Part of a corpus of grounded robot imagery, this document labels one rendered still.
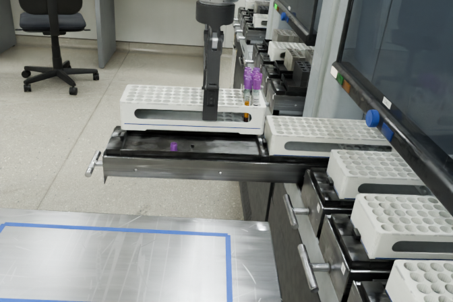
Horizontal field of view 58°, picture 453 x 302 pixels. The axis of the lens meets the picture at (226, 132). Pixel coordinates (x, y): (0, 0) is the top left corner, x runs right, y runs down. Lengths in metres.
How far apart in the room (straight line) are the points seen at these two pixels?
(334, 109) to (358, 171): 0.26
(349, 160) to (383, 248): 0.21
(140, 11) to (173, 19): 0.34
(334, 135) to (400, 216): 0.28
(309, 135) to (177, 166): 0.29
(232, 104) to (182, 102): 0.10
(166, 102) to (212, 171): 0.18
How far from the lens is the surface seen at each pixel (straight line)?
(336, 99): 1.01
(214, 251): 0.63
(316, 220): 0.81
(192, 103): 0.85
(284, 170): 0.90
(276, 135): 0.87
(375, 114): 0.72
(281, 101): 1.27
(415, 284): 0.60
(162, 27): 4.44
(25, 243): 0.68
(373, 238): 0.67
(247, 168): 0.88
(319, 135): 0.90
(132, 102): 0.84
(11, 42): 4.71
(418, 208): 0.76
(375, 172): 0.81
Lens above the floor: 1.25
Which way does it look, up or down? 26 degrees down
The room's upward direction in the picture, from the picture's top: 5 degrees clockwise
